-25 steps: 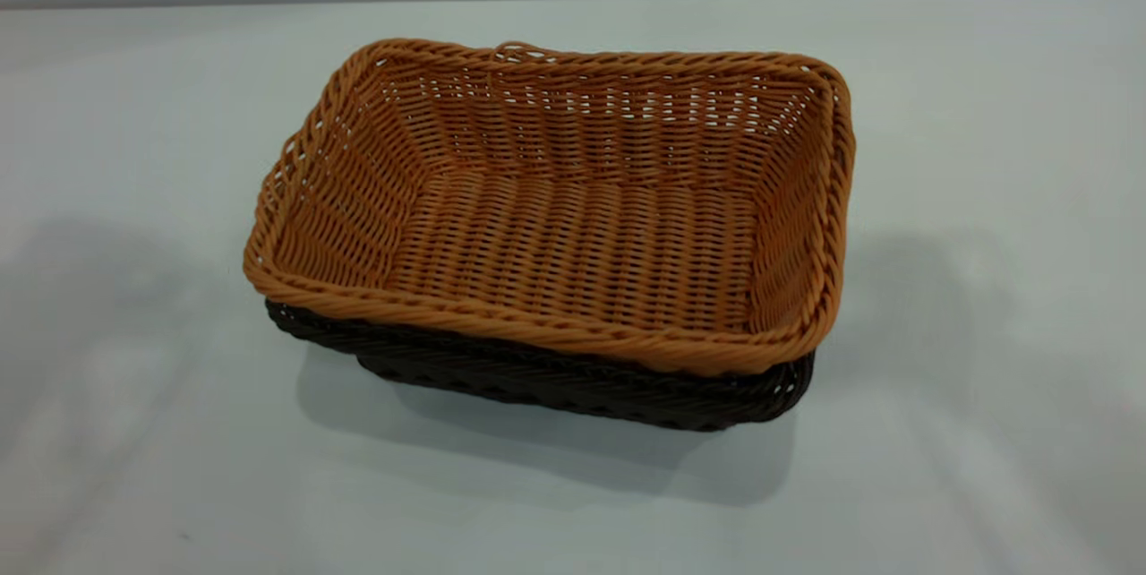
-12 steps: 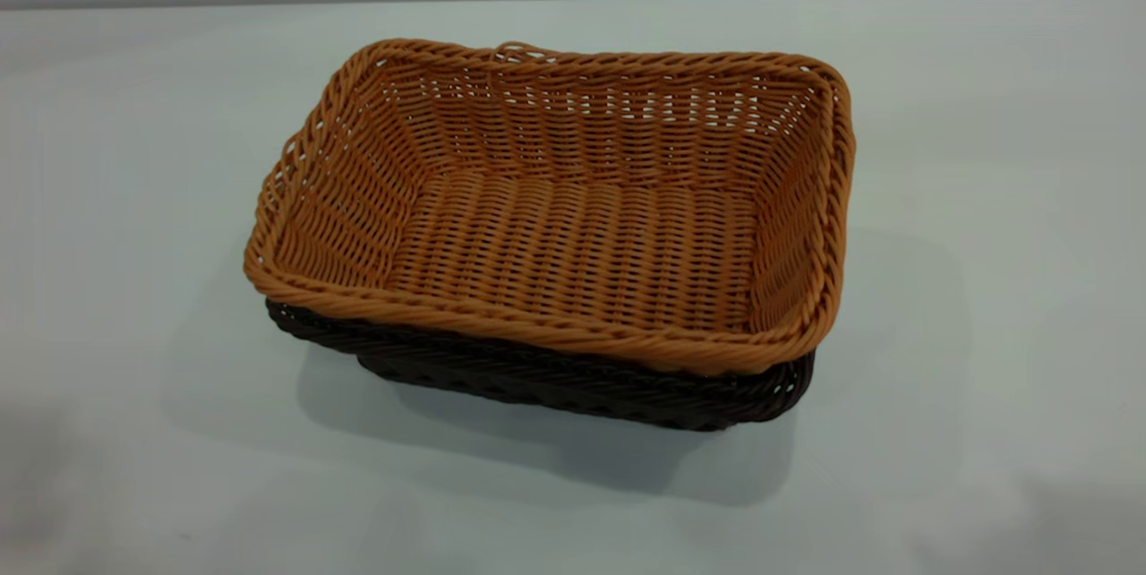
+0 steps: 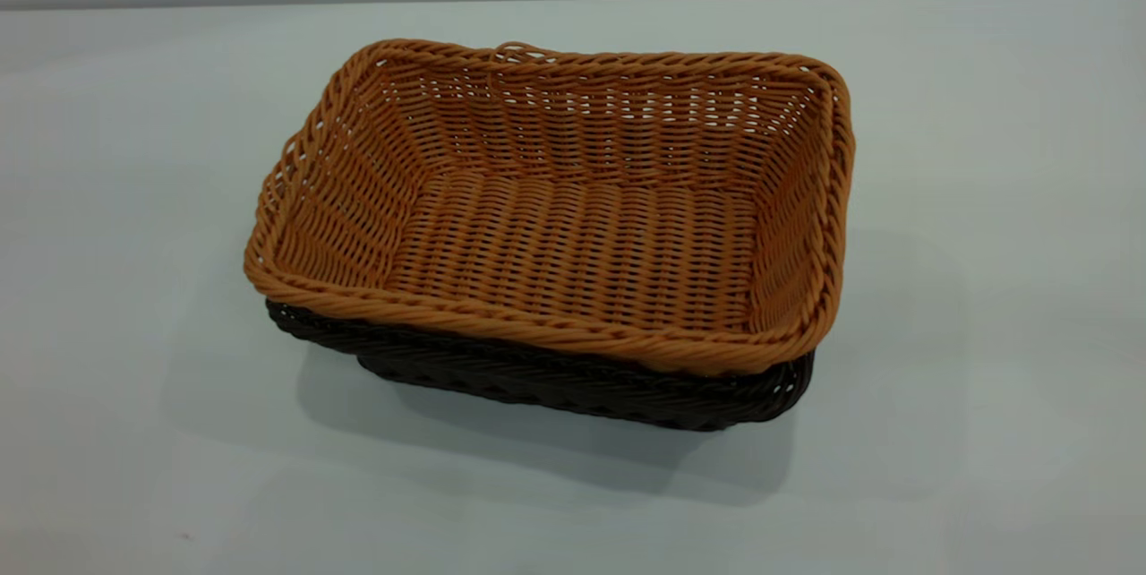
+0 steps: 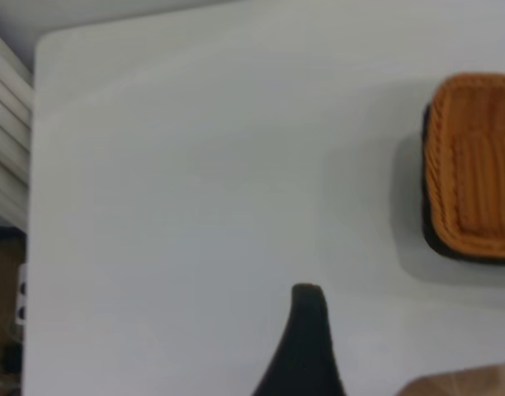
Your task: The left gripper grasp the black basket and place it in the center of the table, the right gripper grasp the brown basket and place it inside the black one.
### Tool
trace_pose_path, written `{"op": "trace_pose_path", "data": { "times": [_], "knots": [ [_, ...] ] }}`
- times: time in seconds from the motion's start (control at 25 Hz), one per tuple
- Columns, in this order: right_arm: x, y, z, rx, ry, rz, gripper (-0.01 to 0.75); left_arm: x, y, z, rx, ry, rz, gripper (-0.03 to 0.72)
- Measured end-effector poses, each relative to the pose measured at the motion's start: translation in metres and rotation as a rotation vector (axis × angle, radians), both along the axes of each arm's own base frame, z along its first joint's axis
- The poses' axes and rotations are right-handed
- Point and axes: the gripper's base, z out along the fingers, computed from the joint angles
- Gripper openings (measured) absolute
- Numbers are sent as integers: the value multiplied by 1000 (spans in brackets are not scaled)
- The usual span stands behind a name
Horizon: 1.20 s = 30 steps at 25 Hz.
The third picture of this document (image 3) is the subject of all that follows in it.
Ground orange woven wicker basket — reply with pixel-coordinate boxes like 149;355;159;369
243;39;857;378

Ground black woven wicker basket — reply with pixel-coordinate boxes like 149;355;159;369
266;297;817;432

